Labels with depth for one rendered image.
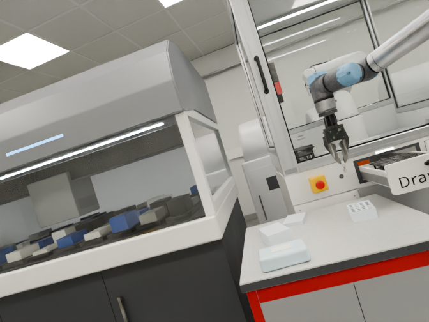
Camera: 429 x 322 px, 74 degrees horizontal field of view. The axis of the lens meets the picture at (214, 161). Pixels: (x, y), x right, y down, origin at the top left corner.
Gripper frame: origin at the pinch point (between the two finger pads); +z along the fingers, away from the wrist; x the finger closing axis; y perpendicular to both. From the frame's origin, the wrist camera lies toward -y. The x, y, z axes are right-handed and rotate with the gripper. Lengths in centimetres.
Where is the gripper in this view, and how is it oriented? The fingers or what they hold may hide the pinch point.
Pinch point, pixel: (341, 160)
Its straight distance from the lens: 124.1
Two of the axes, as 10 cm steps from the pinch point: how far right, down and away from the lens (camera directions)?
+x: 9.0, -2.8, -3.3
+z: 2.9, 9.6, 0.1
